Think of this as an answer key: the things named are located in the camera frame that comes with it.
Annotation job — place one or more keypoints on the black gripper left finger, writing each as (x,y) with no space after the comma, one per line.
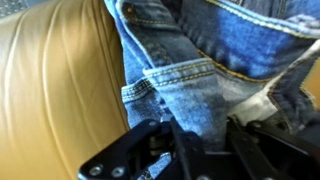
(188,158)

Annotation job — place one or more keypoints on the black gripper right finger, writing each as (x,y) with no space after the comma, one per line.
(255,163)

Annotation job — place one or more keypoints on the blue denim jeans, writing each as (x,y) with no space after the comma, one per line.
(205,61)

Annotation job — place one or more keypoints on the tan leather sofa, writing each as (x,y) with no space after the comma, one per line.
(61,78)

